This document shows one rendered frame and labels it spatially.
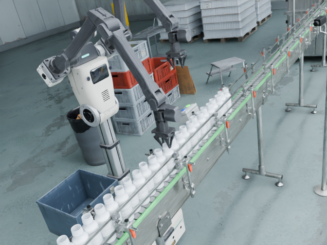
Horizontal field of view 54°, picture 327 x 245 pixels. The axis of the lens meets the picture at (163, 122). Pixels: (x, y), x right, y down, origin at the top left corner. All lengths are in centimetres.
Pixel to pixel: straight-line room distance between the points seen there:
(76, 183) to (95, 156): 178
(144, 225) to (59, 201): 66
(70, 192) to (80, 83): 64
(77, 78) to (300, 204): 202
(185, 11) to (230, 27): 130
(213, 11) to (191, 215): 607
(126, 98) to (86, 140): 78
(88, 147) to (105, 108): 173
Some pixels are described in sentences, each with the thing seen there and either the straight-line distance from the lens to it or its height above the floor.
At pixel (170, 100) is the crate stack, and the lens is 495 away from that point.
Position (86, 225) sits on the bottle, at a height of 114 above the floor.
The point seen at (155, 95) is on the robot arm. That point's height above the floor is 143.
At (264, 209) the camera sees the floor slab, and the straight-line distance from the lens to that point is 287.
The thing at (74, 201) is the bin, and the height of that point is 79.
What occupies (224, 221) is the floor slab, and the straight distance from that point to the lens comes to 277.
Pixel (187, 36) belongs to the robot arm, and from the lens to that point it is 178.
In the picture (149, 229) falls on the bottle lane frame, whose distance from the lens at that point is 150.
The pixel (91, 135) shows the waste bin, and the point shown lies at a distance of 361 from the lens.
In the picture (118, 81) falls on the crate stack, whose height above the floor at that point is 76.
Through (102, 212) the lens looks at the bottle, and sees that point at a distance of 127.
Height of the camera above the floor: 193
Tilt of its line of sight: 26 degrees down
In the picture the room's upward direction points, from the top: 11 degrees counter-clockwise
